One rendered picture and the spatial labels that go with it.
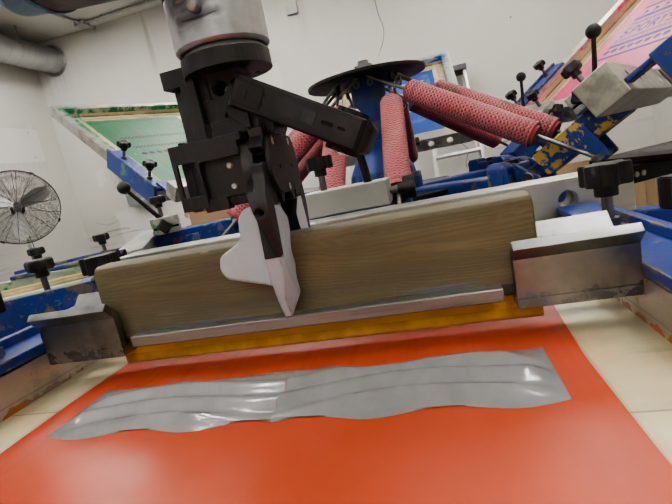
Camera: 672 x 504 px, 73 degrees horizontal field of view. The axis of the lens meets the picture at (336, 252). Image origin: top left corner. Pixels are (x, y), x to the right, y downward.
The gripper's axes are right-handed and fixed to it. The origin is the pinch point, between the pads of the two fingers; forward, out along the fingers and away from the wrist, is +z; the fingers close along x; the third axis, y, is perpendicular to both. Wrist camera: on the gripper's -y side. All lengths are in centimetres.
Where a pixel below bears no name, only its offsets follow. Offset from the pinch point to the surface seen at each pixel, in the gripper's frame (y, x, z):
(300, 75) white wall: 95, -412, -102
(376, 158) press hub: 0, -77, -10
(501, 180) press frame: -25, -60, -1
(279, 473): -2.1, 16.7, 5.3
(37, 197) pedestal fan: 322, -302, -37
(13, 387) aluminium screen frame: 25.6, 6.8, 3.1
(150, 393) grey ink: 12.0, 7.2, 4.7
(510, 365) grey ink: -15.2, 8.5, 4.5
